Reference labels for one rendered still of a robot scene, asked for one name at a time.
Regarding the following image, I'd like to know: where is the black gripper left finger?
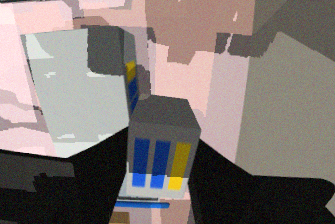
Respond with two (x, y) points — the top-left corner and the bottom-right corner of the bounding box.
(0, 126), (128, 224)

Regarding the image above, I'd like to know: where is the tan rectangular box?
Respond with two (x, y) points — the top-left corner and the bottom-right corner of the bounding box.
(109, 211), (130, 224)

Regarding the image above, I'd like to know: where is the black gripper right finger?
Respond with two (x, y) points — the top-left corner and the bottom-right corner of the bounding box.
(188, 139), (335, 224)

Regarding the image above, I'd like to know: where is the blue flat bar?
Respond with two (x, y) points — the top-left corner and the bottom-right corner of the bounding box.
(115, 201), (169, 209)

